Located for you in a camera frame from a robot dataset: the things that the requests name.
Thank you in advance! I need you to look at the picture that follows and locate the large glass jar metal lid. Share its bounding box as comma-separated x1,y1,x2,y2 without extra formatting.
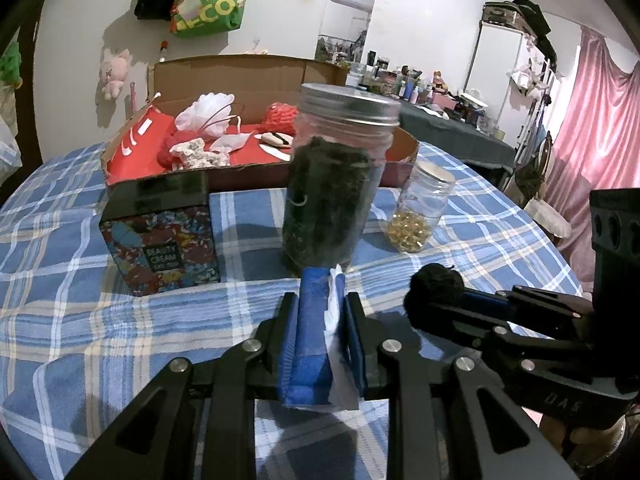
281,82,402,276

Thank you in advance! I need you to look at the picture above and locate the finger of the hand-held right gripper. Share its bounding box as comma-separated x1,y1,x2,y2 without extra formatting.
417,305,591,361
457,284,596,343

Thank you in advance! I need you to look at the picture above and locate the floral print tin box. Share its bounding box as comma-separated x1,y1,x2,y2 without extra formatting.
99,172,222,297

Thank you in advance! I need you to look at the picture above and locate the pink plush toy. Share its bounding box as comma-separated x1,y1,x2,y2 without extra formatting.
99,49,132,101

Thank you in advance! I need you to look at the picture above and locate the cardboard box red inside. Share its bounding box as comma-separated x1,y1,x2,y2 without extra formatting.
100,55,421,196

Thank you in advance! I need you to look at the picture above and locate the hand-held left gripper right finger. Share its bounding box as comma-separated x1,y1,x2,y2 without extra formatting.
342,291,578,480

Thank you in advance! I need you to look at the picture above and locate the desk with dark cloth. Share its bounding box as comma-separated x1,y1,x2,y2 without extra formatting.
397,102,516,191

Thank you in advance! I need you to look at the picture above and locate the pink curtain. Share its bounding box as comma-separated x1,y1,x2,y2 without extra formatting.
550,25,640,286

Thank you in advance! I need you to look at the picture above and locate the coral red mesh loofah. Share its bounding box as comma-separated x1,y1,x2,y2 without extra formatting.
262,101,301,136

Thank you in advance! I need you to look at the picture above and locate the blue plaid blanket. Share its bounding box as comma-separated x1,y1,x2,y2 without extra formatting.
0,137,583,480

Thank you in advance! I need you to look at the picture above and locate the dark case on fridge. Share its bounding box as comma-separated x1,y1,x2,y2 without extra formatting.
481,1,531,28

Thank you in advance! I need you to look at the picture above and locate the row of cosmetic bottles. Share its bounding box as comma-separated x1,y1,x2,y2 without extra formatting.
320,35,506,138

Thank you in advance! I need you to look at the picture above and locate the wall mirror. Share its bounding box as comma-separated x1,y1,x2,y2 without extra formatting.
315,0,382,63

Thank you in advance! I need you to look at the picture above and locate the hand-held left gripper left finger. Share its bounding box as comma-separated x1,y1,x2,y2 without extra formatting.
65,291,301,480

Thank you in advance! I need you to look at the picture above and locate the black crochet ball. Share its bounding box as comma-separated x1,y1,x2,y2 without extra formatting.
402,262,466,331

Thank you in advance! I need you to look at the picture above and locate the cream crochet scrubber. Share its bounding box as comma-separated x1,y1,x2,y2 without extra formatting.
169,137,232,171

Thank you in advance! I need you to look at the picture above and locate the hanging clear plastic bag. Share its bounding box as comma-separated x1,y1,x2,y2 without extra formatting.
0,85,23,171

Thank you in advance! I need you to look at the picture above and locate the green tote bag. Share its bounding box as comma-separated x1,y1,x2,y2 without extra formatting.
170,0,251,38

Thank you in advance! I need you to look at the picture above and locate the small jar of yellow capsules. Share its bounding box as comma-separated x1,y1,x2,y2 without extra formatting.
387,160,456,253

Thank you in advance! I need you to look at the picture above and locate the white rack with hanging items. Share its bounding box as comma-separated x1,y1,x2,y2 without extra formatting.
507,25,566,171

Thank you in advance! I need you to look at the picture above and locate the beige cushion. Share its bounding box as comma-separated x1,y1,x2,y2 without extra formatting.
522,197,573,241

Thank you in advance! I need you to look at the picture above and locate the white mesh bath loofah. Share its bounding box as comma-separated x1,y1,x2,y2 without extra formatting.
175,92,236,137

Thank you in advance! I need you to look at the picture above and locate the small red crochet ball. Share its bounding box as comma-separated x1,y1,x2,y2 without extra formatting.
157,130,203,170

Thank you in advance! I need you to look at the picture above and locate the dark brown door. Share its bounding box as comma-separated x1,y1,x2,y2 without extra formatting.
0,10,48,196

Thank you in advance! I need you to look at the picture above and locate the green plush toy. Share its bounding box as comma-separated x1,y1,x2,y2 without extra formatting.
0,42,23,88

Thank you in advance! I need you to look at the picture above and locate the blue packet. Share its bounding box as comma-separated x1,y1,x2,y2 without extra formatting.
277,264,363,413

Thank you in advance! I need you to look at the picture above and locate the white fridge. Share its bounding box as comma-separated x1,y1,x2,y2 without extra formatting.
462,22,531,126

